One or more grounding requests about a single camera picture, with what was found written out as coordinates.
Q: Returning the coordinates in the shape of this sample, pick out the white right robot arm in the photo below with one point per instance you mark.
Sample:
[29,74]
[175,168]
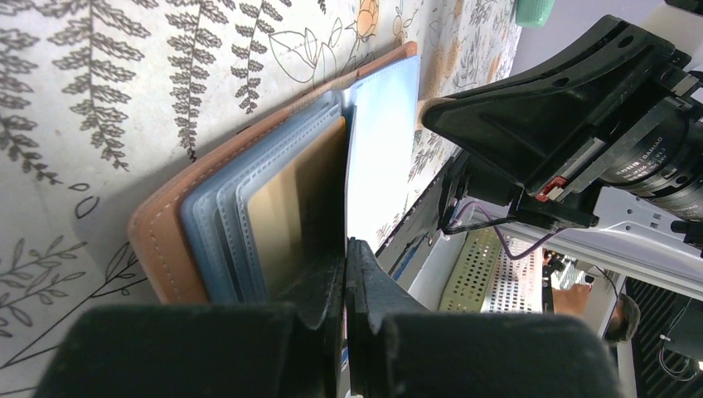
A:
[633,235]

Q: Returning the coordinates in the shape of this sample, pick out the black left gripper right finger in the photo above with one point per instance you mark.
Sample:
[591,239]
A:
[398,348]

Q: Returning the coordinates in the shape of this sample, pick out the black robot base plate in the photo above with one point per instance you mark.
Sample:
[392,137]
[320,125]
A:
[422,218]

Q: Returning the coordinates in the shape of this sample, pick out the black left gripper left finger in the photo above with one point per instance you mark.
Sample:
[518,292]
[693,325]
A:
[287,348]

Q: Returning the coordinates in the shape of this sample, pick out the gold credit card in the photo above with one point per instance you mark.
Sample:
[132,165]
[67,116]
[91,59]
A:
[290,204]

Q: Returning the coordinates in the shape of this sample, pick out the perforated metal cable tray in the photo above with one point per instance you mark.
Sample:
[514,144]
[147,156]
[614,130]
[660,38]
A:
[485,280]

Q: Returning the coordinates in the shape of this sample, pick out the floral patterned table mat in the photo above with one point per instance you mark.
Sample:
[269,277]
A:
[104,101]

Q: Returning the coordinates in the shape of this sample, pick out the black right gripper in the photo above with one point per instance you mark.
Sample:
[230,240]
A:
[613,109]

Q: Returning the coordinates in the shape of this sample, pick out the mint green cylindrical tube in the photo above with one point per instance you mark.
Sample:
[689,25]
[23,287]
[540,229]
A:
[533,13]

